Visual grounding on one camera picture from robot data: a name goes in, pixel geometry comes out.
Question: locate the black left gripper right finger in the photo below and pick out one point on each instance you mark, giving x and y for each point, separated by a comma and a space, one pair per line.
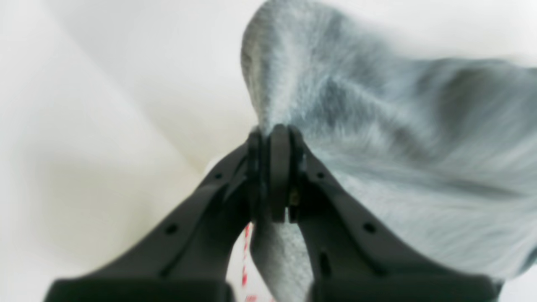
354, 257

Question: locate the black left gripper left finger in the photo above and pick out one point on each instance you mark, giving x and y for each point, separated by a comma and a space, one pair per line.
184, 258

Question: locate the grey T-shirt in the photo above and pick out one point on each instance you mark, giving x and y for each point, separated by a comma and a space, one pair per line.
442, 151

